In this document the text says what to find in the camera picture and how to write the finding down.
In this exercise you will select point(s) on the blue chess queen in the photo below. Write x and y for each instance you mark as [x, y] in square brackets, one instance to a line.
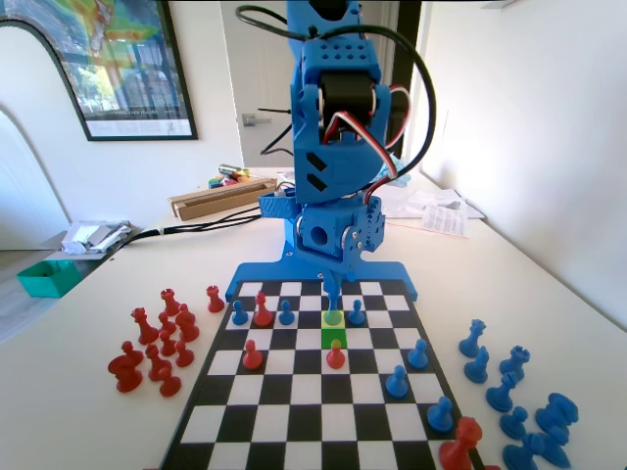
[471, 343]

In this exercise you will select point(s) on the red chess pawn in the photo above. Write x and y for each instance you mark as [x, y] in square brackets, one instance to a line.
[335, 360]
[184, 357]
[166, 324]
[252, 360]
[167, 345]
[169, 386]

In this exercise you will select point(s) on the printed paper sheet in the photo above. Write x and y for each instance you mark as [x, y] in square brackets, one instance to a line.
[446, 220]

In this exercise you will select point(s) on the thin orange stick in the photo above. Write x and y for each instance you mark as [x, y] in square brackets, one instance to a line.
[406, 226]

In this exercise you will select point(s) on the blue gripper with gears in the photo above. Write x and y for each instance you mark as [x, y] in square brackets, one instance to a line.
[327, 239]

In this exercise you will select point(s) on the bag of blue items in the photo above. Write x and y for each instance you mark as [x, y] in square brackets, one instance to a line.
[404, 173]

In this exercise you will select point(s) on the red chess king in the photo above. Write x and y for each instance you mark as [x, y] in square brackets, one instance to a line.
[458, 450]

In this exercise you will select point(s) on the blue chess king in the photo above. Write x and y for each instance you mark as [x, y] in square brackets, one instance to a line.
[334, 318]

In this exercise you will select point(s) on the red chess queen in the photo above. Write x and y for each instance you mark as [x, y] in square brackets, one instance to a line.
[145, 330]

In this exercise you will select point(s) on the blue chess pawn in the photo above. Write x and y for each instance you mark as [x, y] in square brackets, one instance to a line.
[440, 420]
[239, 317]
[513, 426]
[418, 360]
[286, 318]
[397, 387]
[356, 317]

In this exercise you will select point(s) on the metallic cylinder pen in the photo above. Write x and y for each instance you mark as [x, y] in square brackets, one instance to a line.
[232, 170]

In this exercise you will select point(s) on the red chess bishop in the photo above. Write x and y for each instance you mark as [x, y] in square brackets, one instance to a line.
[187, 328]
[262, 315]
[157, 367]

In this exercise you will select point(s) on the framed map poster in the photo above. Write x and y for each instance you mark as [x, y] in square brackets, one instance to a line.
[132, 73]

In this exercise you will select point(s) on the black white chess board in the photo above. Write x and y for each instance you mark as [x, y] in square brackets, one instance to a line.
[303, 391]

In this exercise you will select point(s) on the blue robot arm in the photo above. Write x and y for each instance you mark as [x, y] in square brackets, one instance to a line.
[338, 166]

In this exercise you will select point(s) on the colourful marker pack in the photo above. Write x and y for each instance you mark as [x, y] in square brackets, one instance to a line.
[225, 182]

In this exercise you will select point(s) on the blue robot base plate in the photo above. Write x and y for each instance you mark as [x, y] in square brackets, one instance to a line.
[264, 271]

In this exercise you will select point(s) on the small white paper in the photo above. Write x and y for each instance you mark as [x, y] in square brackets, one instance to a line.
[285, 177]

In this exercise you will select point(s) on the white paper stack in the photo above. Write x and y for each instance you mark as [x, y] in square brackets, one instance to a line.
[465, 205]

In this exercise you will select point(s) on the grey paper pile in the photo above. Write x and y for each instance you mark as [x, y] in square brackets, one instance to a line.
[93, 237]

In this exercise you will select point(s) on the green plastic bin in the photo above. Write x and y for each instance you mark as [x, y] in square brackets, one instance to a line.
[46, 279]

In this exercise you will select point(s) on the long cardboard box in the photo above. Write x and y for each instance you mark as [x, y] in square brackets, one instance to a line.
[220, 201]

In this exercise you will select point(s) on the red chess rook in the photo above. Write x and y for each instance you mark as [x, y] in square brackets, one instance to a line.
[215, 301]
[170, 303]

